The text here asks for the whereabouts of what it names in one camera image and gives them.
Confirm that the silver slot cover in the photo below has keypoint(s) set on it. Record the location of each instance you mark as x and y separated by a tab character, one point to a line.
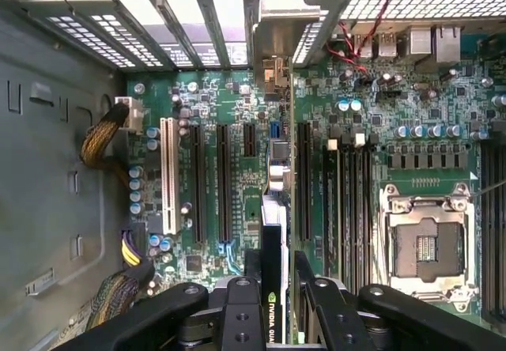
250	23

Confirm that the white power connector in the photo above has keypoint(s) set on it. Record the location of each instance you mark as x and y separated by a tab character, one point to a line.
134	118

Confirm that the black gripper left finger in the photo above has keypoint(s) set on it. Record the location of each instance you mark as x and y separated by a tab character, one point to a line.
245	315

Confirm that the long black expansion slot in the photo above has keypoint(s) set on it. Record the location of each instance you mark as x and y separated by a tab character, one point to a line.
304	181
197	185
223	185

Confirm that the silver port housing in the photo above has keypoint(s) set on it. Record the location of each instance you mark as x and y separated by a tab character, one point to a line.
421	40
447	44
363	44
386	44

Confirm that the white expansion slot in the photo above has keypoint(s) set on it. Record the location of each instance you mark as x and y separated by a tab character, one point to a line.
169	177

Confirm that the black RAM slot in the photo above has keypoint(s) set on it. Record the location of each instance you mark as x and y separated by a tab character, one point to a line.
487	228
500	228
358	208
370	208
347	208

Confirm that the green motherboard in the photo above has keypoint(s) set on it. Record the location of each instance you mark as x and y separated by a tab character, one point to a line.
431	106

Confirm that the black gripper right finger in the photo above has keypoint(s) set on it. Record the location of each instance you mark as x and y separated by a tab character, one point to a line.
332	315

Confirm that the blue expansion slot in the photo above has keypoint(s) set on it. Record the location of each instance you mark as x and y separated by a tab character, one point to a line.
275	129

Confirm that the green graphics card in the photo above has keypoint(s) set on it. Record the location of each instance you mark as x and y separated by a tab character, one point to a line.
273	248

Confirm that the open grey PC case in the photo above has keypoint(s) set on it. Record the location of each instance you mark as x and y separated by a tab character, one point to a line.
39	149

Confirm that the short black expansion slot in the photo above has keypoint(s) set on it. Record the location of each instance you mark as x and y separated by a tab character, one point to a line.
250	141

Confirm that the CPU socket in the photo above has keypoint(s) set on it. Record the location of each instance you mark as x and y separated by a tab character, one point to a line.
429	248

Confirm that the metal socket cover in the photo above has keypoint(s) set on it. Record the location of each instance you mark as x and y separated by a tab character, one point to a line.
389	244

